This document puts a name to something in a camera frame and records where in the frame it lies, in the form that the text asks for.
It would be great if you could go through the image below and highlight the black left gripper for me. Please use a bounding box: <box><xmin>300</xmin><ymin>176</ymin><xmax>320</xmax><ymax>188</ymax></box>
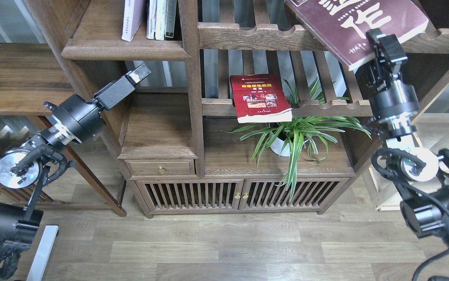
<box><xmin>43</xmin><ymin>63</ymin><xmax>151</xmax><ymax>148</ymax></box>

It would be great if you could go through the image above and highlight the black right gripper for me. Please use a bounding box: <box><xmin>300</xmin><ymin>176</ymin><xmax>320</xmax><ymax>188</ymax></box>
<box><xmin>366</xmin><ymin>28</ymin><xmax>419</xmax><ymax>123</ymax></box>

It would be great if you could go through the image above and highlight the maroon book with white characters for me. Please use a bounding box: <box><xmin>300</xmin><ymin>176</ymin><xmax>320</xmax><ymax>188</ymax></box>
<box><xmin>285</xmin><ymin>0</ymin><xmax>429</xmax><ymax>71</ymax></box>

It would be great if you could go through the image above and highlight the pale lavender paperback book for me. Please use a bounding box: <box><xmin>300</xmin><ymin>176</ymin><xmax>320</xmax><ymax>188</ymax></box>
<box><xmin>121</xmin><ymin>0</ymin><xmax>147</xmax><ymax>42</ymax></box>

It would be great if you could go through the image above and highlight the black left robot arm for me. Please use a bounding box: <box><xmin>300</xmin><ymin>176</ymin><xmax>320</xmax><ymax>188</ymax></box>
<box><xmin>0</xmin><ymin>64</ymin><xmax>151</xmax><ymax>280</ymax></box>

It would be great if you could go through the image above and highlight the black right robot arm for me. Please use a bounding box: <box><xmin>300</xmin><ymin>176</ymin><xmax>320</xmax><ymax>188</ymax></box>
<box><xmin>367</xmin><ymin>28</ymin><xmax>449</xmax><ymax>281</ymax></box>

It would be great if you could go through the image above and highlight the light wooden shelf rack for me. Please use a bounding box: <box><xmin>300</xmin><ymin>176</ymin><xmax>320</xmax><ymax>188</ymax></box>
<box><xmin>372</xmin><ymin>116</ymin><xmax>449</xmax><ymax>228</ymax></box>

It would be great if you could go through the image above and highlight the white upright book middle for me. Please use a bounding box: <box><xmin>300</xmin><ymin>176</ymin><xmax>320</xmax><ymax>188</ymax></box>
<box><xmin>154</xmin><ymin>0</ymin><xmax>168</xmax><ymax>41</ymax></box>

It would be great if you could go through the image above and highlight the white upright book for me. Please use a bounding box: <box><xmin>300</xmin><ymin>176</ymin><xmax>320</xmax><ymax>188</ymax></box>
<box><xmin>146</xmin><ymin>0</ymin><xmax>157</xmax><ymax>40</ymax></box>
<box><xmin>154</xmin><ymin>0</ymin><xmax>168</xmax><ymax>41</ymax></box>

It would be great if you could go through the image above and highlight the dark wooden side table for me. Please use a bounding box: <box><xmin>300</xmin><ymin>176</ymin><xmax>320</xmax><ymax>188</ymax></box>
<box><xmin>0</xmin><ymin>43</ymin><xmax>127</xmax><ymax>217</ymax></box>

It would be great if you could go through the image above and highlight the white upright book left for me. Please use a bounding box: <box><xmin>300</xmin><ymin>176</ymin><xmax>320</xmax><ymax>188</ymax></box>
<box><xmin>146</xmin><ymin>0</ymin><xmax>157</xmax><ymax>40</ymax></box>

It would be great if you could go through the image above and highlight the dark wooden bookshelf cabinet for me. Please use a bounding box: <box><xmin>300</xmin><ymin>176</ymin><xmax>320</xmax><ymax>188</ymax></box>
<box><xmin>23</xmin><ymin>0</ymin><xmax>449</xmax><ymax>219</ymax></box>

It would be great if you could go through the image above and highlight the dark green upright book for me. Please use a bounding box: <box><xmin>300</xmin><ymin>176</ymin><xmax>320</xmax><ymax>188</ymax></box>
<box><xmin>164</xmin><ymin>0</ymin><xmax>177</xmax><ymax>40</ymax></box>

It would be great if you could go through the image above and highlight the green spider plant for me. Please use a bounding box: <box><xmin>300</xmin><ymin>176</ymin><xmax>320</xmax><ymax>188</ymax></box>
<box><xmin>226</xmin><ymin>77</ymin><xmax>372</xmax><ymax>203</ymax></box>

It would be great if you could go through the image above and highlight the red paperback book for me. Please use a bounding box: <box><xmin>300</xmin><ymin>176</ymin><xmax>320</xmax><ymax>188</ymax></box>
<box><xmin>230</xmin><ymin>73</ymin><xmax>293</xmax><ymax>123</ymax></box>

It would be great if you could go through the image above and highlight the white plant pot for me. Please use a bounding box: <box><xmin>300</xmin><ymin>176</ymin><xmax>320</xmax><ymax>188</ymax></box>
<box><xmin>270</xmin><ymin>132</ymin><xmax>291</xmax><ymax>157</ymax></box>

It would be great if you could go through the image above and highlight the white metal leg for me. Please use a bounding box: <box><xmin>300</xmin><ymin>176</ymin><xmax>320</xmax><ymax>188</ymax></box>
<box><xmin>26</xmin><ymin>225</ymin><xmax>59</xmax><ymax>281</ymax></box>

